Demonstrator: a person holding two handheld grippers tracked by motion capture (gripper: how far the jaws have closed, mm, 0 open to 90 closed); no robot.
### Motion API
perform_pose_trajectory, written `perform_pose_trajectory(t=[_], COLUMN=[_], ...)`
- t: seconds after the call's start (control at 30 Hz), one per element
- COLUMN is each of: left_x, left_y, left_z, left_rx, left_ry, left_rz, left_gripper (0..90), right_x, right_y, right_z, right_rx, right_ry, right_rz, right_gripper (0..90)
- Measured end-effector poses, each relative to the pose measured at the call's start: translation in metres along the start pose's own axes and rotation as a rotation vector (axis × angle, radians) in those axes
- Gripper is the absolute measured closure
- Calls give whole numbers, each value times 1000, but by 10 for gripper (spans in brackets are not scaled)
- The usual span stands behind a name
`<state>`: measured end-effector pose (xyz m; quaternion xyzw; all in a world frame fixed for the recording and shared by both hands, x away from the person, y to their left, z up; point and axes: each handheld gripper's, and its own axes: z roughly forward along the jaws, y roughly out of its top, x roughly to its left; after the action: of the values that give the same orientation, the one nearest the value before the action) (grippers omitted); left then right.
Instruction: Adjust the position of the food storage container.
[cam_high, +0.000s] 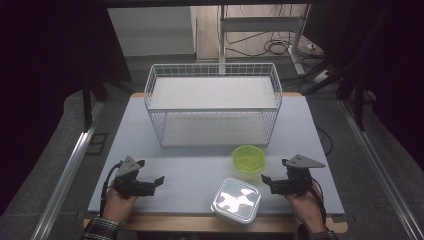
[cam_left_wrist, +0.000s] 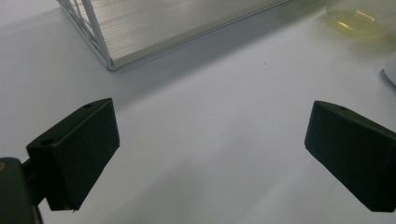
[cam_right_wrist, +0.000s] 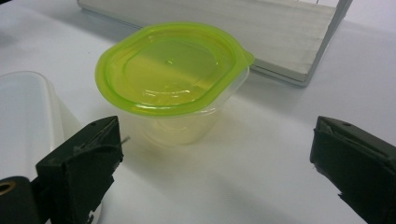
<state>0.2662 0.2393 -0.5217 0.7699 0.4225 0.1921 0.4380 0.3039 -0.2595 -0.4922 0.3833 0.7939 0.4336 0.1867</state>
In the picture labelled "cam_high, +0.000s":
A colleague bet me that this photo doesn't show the aluminium rail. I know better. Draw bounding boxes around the aluminium rail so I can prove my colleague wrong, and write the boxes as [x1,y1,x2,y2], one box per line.
[30,100,105,240]
[337,99,424,240]

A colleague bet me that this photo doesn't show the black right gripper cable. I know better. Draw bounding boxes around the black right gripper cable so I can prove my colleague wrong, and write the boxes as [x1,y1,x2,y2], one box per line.
[309,177,328,232]

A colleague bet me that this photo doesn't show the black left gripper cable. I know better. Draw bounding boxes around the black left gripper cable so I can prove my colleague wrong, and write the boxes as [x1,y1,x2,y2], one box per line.
[98,160,125,218]

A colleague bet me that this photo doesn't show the white desk frame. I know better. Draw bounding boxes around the white desk frame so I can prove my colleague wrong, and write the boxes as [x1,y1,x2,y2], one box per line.
[218,3,313,77]

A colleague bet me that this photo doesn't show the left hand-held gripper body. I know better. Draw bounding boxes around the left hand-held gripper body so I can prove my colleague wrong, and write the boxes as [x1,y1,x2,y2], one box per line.
[113,155,157,200]

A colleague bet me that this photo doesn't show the white cabinet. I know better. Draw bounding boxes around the white cabinet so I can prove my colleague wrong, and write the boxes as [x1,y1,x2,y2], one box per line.
[107,5,197,58]

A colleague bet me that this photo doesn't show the white wire shelf rack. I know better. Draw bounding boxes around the white wire shelf rack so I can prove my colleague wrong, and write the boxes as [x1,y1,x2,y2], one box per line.
[143,62,284,148]

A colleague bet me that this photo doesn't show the black floor cables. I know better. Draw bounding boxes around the black floor cables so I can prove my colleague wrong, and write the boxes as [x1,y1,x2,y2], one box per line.
[225,30,325,60]

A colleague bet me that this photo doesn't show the light grey table board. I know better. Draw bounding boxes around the light grey table board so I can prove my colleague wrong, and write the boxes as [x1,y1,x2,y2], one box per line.
[87,95,346,216]

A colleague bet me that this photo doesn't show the thin black cable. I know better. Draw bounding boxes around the thin black cable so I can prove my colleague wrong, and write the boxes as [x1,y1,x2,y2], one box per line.
[315,125,334,156]

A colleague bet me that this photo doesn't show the black curtain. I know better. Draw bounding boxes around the black curtain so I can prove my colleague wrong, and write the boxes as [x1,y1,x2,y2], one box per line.
[301,0,424,172]
[0,0,133,216]

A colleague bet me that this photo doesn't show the white square lidded container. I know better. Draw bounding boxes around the white square lidded container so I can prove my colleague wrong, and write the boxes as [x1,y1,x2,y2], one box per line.
[210,176,263,225]

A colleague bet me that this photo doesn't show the person's left hand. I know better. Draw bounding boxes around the person's left hand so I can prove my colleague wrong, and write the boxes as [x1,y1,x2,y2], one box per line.
[102,185,140,225]

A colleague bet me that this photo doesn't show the black floor frame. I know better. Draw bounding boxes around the black floor frame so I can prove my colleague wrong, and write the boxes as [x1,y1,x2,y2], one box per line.
[85,132,110,156]

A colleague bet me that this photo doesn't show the green plastic bowl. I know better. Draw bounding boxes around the green plastic bowl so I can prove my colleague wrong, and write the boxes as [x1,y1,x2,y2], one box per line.
[230,144,267,175]

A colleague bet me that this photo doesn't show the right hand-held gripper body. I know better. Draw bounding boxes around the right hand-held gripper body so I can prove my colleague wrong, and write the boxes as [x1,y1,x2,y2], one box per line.
[269,153,327,198]

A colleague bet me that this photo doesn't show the white power strip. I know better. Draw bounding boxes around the white power strip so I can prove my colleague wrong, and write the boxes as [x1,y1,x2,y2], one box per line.
[312,69,332,85]

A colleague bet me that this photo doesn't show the person's right hand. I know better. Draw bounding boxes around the person's right hand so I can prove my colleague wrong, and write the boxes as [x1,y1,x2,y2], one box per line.
[284,179,328,235]

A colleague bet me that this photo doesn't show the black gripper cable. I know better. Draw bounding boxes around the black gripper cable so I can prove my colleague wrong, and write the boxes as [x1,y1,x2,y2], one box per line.
[98,160,125,218]
[309,177,328,232]

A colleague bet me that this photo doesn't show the black stand leg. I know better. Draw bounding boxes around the black stand leg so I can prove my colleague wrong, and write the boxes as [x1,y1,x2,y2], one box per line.
[81,84,95,133]
[353,74,367,132]

